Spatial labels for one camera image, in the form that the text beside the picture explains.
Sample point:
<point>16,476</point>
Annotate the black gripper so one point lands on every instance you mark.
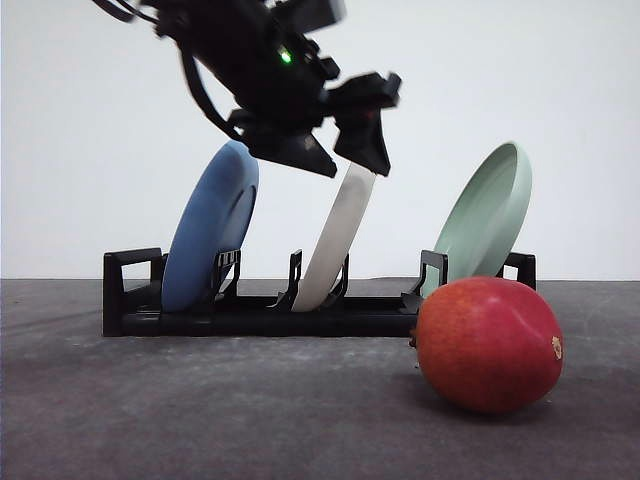
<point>269,78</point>

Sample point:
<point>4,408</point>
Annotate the blue plate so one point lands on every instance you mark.
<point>215,219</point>

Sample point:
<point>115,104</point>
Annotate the green plate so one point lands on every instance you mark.
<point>485,217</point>

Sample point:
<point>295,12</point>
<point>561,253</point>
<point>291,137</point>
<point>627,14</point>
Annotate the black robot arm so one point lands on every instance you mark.
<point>309,15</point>

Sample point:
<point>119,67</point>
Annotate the black plate rack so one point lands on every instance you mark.
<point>134,300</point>

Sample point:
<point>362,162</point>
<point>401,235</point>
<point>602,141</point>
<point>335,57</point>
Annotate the red pomegranate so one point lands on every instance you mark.
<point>489,344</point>

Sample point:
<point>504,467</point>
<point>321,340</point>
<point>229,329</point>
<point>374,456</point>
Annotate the white plate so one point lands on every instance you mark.
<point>346,191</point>

